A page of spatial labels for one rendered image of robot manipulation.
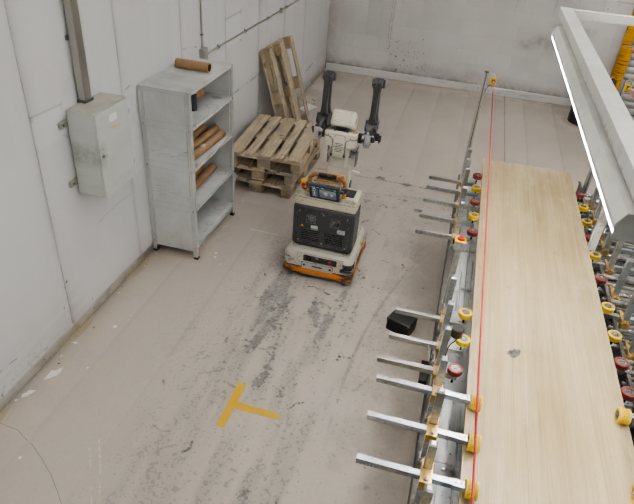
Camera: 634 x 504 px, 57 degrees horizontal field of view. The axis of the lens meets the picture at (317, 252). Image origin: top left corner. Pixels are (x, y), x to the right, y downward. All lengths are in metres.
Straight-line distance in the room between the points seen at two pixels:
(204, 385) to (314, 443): 0.89
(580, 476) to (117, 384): 2.92
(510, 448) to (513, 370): 0.53
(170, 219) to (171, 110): 1.02
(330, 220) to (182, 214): 1.31
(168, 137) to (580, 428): 3.59
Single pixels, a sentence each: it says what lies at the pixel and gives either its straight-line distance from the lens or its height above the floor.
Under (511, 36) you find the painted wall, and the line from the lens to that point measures 10.58.
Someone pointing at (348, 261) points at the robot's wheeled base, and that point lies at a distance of 4.98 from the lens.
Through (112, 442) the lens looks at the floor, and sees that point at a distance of 4.01.
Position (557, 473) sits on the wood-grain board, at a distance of 2.96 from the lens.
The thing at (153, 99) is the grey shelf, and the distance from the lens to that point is 4.87.
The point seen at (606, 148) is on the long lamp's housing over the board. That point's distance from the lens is 2.11.
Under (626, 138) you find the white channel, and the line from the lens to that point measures 1.99.
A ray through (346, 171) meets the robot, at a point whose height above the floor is 0.88.
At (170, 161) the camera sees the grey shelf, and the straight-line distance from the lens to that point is 5.02.
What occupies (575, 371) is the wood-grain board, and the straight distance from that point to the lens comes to 3.49.
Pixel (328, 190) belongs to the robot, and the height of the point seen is 0.91.
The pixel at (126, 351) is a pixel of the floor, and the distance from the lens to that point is 4.55.
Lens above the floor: 3.07
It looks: 34 degrees down
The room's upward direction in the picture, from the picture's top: 5 degrees clockwise
